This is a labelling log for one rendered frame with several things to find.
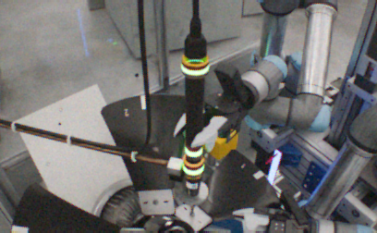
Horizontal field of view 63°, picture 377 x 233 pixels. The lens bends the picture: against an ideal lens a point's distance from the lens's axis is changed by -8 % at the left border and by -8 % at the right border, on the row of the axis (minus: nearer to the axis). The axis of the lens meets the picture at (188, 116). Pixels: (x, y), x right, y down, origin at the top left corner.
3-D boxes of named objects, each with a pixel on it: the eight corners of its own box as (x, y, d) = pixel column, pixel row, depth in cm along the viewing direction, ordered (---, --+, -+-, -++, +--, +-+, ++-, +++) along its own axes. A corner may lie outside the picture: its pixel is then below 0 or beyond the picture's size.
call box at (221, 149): (190, 140, 134) (190, 120, 127) (209, 128, 139) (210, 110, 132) (217, 163, 125) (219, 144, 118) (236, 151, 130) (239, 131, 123)
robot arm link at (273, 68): (286, 87, 85) (292, 58, 79) (265, 107, 79) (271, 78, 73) (261, 75, 89) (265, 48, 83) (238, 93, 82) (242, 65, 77)
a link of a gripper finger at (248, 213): (231, 225, 79) (268, 232, 77) (235, 203, 82) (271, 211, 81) (229, 229, 81) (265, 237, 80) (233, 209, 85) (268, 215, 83)
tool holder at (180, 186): (165, 201, 75) (164, 174, 69) (175, 177, 80) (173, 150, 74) (203, 209, 73) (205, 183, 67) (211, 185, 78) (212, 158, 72)
